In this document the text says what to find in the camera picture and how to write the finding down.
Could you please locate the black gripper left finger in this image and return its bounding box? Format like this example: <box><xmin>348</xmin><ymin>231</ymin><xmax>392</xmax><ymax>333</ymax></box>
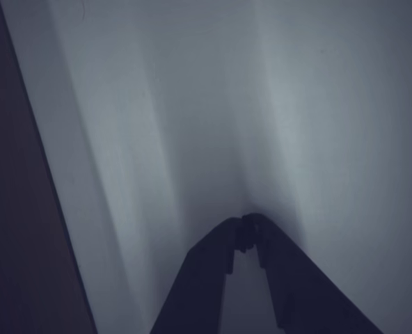
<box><xmin>150</xmin><ymin>217</ymin><xmax>244</xmax><ymax>334</ymax></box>

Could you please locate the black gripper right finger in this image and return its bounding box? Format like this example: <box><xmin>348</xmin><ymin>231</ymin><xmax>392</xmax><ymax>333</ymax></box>
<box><xmin>242</xmin><ymin>212</ymin><xmax>384</xmax><ymax>334</ymax></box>

